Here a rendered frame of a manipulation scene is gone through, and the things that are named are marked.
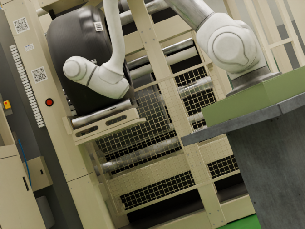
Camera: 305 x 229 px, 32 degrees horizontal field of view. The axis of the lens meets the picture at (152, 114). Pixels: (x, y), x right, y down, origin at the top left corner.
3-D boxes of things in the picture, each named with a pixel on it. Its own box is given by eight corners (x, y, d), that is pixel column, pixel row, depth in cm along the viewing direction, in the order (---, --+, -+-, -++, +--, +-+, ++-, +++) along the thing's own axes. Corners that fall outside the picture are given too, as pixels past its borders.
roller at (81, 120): (74, 128, 287) (71, 128, 282) (71, 120, 287) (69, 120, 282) (134, 105, 284) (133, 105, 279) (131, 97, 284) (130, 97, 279)
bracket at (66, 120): (67, 135, 279) (61, 117, 279) (84, 132, 318) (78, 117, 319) (73, 132, 279) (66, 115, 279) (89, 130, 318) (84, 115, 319)
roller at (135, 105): (81, 119, 311) (82, 120, 315) (83, 126, 310) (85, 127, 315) (136, 98, 308) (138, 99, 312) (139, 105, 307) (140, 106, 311)
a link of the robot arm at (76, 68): (63, 72, 239) (89, 86, 240) (55, 75, 224) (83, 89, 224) (73, 51, 238) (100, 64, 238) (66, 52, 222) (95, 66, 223)
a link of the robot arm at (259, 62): (269, 65, 220) (248, 16, 221) (266, 64, 203) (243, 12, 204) (233, 81, 225) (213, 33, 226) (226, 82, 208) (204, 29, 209)
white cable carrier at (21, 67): (38, 127, 293) (9, 46, 295) (41, 127, 298) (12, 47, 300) (46, 125, 293) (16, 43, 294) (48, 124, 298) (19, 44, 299)
